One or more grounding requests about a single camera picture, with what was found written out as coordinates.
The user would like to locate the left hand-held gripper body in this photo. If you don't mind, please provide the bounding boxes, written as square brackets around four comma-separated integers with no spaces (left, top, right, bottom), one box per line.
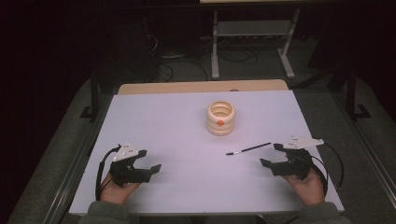
[108,141,140,188]

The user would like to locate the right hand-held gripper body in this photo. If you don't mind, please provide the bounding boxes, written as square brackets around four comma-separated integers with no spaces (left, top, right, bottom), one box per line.
[282,134,325,182]

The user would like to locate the black pen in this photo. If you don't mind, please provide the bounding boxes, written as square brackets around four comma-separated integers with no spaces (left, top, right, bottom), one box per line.
[225,142,272,156]

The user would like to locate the cream ribbed pen holder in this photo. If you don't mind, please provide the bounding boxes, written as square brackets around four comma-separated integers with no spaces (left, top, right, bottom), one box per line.
[205,99,236,137]

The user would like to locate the person's left hand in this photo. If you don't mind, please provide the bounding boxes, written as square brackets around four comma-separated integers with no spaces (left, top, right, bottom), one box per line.
[99,173,141,205]

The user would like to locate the person's right hand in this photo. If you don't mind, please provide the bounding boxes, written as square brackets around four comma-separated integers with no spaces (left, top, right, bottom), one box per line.
[282,170,326,206]

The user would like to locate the black metal stand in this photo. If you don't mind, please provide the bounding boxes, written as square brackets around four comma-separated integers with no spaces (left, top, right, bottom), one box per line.
[79,73,101,121]
[345,60,372,120]

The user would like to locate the white metal stand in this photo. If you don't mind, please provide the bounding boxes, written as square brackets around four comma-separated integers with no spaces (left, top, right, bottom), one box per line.
[210,8,302,81]

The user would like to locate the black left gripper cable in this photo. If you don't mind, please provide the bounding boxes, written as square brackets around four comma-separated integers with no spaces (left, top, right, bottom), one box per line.
[94,144,122,202]

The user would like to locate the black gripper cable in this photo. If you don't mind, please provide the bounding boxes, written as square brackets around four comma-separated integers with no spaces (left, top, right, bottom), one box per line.
[311,143,346,198]
[94,144,122,202]

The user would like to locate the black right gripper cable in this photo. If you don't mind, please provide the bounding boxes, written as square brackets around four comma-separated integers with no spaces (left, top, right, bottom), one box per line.
[311,143,346,198]

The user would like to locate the grey metal rail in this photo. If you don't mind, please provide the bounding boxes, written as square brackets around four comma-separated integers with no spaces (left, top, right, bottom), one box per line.
[41,92,115,224]
[330,91,396,202]

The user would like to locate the black floor cables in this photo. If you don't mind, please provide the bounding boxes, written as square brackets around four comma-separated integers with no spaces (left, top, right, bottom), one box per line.
[144,17,261,83]

